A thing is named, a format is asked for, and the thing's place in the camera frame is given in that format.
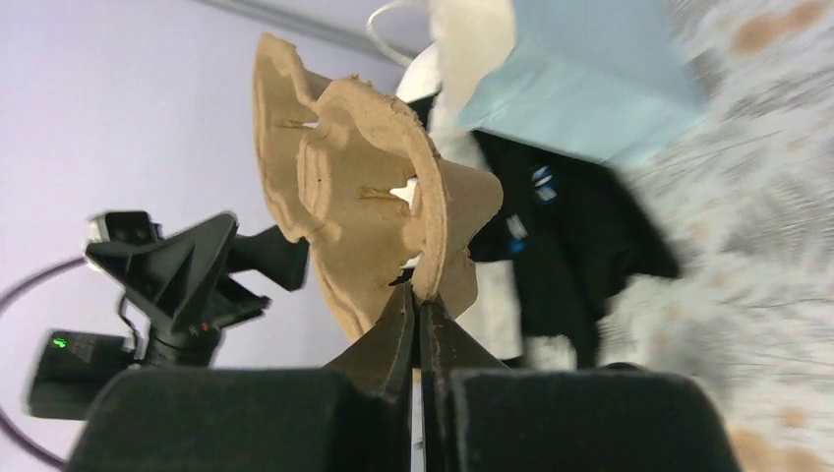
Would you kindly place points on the black t-shirt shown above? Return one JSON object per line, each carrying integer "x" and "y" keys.
{"x": 575, "y": 236}

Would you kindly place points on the floral patterned table mat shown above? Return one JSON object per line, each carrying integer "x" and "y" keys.
{"x": 747, "y": 201}

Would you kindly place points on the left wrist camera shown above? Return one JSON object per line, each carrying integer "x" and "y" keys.
{"x": 126, "y": 226}

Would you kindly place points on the light blue paper bag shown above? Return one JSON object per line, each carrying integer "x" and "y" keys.
{"x": 598, "y": 80}

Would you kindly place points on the black white checkered blanket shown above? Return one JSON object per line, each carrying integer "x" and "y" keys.
{"x": 494, "y": 319}

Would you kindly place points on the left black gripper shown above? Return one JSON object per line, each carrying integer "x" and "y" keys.
{"x": 176, "y": 283}

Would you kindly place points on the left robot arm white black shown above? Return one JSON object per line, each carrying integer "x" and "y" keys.
{"x": 75, "y": 366}

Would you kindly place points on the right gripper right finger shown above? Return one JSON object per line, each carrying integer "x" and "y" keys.
{"x": 482, "y": 416}

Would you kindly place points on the brown cardboard cup carrier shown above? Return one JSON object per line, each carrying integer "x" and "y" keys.
{"x": 352, "y": 172}

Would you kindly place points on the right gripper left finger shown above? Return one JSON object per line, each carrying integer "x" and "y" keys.
{"x": 352, "y": 414}

